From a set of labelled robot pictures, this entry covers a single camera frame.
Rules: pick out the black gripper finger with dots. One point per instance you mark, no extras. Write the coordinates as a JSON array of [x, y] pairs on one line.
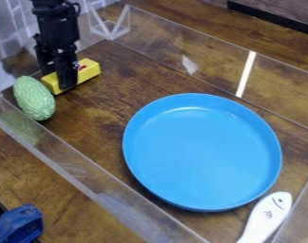
[[66, 67], [45, 54]]

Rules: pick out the blue round tray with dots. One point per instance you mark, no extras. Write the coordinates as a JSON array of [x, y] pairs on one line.
[[202, 152]]

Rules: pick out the clear acrylic enclosure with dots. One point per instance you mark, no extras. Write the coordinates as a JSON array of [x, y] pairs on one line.
[[164, 47]]

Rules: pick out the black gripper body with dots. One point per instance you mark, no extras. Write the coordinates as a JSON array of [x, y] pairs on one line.
[[58, 25]]

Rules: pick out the white grid curtain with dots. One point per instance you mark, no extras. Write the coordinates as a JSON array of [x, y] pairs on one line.
[[19, 25]]

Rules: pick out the yellow butter brick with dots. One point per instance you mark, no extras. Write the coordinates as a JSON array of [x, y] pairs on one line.
[[89, 70]]

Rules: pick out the green bitter gourd toy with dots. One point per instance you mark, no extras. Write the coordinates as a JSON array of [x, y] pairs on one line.
[[34, 98]]

